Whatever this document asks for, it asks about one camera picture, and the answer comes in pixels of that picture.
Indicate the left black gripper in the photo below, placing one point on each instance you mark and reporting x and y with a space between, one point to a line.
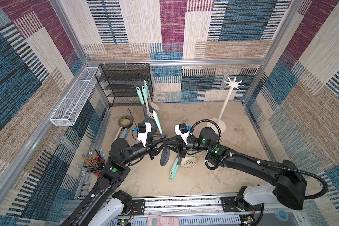
151 149

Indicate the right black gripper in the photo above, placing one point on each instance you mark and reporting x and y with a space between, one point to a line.
181 148

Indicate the grey skimmer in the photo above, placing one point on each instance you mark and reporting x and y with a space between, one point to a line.
164 155
147 118
175 168

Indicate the white skimmer mint handle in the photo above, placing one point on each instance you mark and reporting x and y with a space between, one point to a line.
153 105

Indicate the grey utensil rack stand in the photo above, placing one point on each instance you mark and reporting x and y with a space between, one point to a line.
138 84

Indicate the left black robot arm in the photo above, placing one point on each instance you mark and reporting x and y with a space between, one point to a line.
89 212

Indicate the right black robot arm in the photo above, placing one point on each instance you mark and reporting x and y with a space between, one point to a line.
285 183

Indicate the black mesh shelf rack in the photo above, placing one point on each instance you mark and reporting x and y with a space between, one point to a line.
116 81

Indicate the white utensil rack stand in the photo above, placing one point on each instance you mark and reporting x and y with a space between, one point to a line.
231 84

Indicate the red pencil cup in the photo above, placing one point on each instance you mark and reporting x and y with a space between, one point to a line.
94 162

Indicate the pink calculator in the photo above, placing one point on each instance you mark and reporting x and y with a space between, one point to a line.
156 220

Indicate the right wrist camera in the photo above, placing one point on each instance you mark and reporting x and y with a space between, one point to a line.
183 130

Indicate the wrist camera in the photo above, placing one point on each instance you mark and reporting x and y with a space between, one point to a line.
183 130
142 130

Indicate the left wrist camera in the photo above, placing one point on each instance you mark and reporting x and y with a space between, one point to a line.
142 130

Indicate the grey duct tape roll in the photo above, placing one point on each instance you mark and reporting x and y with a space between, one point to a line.
126 122

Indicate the white wire wall basket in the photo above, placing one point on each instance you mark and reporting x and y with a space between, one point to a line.
71 106

